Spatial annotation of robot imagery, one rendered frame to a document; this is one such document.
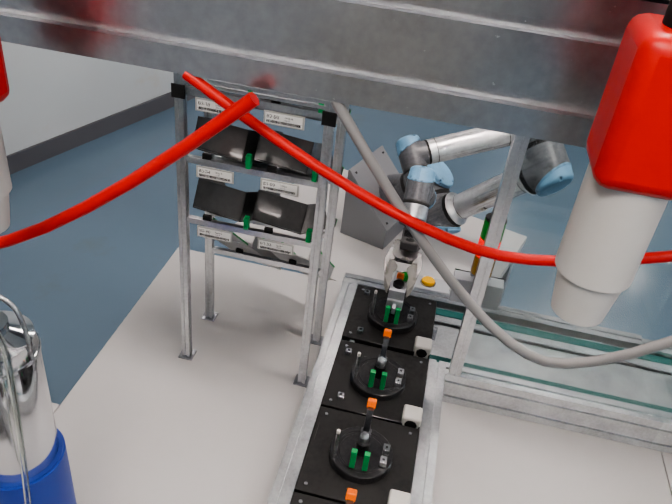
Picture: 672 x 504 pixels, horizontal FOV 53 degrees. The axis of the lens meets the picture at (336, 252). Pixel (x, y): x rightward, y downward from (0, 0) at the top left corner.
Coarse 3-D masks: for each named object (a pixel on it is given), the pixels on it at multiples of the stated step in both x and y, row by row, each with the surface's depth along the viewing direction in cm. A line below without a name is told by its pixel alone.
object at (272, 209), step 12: (264, 192) 159; (264, 204) 160; (276, 204) 159; (288, 204) 158; (300, 204) 157; (312, 204) 159; (252, 216) 161; (264, 216) 160; (276, 216) 159; (288, 216) 158; (300, 216) 157; (312, 216) 162; (288, 228) 159; (300, 228) 158; (312, 228) 165; (324, 228) 175
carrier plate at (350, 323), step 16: (368, 288) 199; (352, 304) 192; (368, 304) 193; (416, 304) 195; (432, 304) 196; (352, 320) 186; (368, 320) 187; (432, 320) 190; (352, 336) 181; (368, 336) 181; (400, 336) 183; (400, 352) 179
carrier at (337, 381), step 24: (336, 360) 172; (360, 360) 170; (384, 360) 164; (408, 360) 175; (336, 384) 165; (360, 384) 164; (384, 384) 162; (408, 384) 168; (336, 408) 159; (360, 408) 160; (384, 408) 161; (408, 408) 159
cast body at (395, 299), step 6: (396, 282) 182; (402, 282) 182; (390, 288) 181; (396, 288) 181; (402, 288) 182; (390, 294) 181; (396, 294) 181; (402, 294) 181; (390, 300) 182; (396, 300) 182; (402, 300) 182; (396, 306) 182
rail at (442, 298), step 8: (344, 280) 203; (352, 280) 203; (360, 280) 204; (368, 280) 204; (376, 280) 204; (384, 288) 201; (416, 288) 203; (416, 296) 200; (424, 296) 200; (432, 296) 201; (440, 296) 201; (448, 296) 202; (440, 304) 200; (448, 304) 199; (456, 304) 199
